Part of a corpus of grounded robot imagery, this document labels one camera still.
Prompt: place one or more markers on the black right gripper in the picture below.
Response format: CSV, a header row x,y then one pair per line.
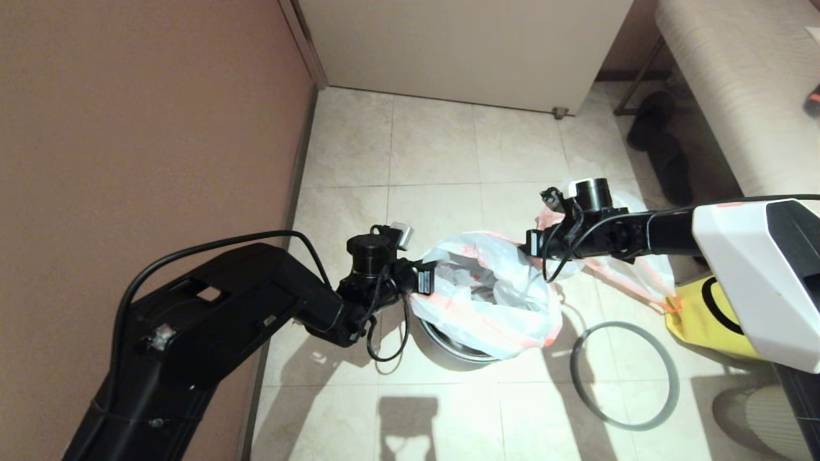
x,y
539,243

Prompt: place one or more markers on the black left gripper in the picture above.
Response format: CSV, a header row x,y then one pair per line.
x,y
425,280

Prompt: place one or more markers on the black trash bin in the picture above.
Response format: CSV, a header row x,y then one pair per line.
x,y
448,349

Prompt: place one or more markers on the white liner bag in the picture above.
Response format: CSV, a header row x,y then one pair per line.
x,y
500,320

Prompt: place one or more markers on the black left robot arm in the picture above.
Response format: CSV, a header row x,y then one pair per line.
x,y
224,307

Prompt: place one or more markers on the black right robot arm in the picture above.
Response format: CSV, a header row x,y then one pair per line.
x,y
737,256

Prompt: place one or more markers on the yellow fabric bag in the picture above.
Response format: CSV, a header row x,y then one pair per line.
x,y
698,320

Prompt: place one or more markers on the small metal cabinet foot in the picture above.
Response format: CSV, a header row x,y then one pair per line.
x,y
559,114

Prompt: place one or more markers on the black slipper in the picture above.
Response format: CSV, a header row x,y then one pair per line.
x,y
647,125
674,173

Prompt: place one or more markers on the metal bench leg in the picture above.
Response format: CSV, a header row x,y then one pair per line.
x,y
634,80

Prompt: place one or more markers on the white cabinet panel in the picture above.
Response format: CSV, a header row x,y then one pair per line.
x,y
461,51

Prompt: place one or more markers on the beige wood-grain bench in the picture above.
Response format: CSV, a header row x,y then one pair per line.
x,y
737,96

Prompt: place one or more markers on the red black object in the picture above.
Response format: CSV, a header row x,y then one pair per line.
x,y
815,105

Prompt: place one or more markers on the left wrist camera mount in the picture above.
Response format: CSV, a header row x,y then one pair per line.
x,y
371,250

